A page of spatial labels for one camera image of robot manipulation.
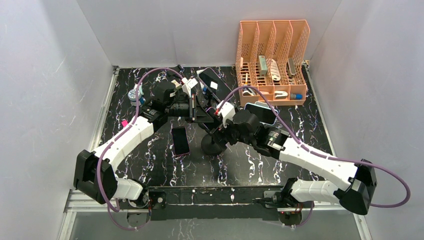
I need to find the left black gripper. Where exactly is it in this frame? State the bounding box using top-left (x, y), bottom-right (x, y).
top-left (166, 95), bottom-right (214, 124)

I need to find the black phone stand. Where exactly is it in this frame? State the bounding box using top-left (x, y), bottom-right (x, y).
top-left (201, 133), bottom-right (228, 156)

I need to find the purple-edged phone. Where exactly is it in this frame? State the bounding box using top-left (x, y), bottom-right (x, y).
top-left (171, 126), bottom-right (190, 156)

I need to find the white-edged phone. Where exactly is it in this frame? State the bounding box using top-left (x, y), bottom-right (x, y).
top-left (199, 107), bottom-right (223, 132)

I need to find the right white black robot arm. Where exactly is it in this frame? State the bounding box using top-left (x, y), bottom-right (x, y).
top-left (212, 109), bottom-right (377, 216)

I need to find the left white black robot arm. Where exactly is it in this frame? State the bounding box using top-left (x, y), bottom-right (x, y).
top-left (73, 78), bottom-right (212, 208)

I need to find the clear-case phone on stand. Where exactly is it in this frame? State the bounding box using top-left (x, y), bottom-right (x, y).
top-left (201, 67), bottom-right (232, 100)

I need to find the light blue phone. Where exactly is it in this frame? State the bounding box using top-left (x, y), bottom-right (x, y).
top-left (244, 102), bottom-right (277, 126)

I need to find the white tape dispenser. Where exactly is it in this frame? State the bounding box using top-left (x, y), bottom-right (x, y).
top-left (274, 90), bottom-right (289, 100)

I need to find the blue white jar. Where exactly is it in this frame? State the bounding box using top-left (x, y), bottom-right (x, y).
top-left (127, 85), bottom-right (145, 107)

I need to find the grey stapler in organizer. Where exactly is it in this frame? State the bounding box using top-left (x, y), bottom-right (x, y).
top-left (258, 55), bottom-right (268, 77)

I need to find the pink clip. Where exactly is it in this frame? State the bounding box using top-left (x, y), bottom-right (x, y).
top-left (121, 120), bottom-right (128, 128)

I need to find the white ribbed item in organizer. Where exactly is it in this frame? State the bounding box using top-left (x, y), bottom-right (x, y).
top-left (269, 59), bottom-right (281, 83)

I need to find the blue capped tube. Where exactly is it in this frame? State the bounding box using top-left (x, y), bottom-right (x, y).
top-left (290, 93), bottom-right (303, 100)

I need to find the orange file organizer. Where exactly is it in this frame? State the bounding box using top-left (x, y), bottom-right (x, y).
top-left (235, 19), bottom-right (310, 106)

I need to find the grey item in organizer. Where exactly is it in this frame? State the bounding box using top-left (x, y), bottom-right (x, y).
top-left (286, 57), bottom-right (297, 78)

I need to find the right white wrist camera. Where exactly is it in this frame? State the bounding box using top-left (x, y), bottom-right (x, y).
top-left (217, 101), bottom-right (236, 128)

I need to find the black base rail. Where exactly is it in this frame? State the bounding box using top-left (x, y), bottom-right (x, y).
top-left (125, 185), bottom-right (335, 229)

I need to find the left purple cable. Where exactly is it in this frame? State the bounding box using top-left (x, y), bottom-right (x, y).
top-left (96, 67), bottom-right (185, 232)

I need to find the purple cable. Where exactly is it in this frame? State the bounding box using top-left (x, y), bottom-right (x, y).
top-left (216, 85), bottom-right (412, 209)
top-left (96, 67), bottom-right (185, 232)

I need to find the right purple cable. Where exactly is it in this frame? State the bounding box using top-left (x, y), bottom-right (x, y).
top-left (216, 85), bottom-right (412, 209)

